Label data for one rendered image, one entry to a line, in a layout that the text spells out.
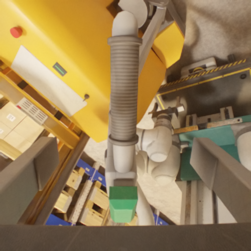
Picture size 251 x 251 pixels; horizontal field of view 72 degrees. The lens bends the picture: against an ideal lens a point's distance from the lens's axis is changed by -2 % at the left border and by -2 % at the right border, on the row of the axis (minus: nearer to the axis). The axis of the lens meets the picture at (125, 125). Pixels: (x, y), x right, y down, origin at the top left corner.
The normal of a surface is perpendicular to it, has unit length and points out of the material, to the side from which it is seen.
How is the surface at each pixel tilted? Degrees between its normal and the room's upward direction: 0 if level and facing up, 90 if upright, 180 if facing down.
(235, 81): 0
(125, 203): 47
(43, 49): 0
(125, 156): 42
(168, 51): 22
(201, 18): 0
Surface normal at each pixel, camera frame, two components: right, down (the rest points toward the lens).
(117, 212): 0.01, 0.73
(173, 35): 0.03, 0.54
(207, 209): -0.49, -0.69
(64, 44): 0.33, 0.27
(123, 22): -0.25, 0.37
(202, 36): -0.26, 0.70
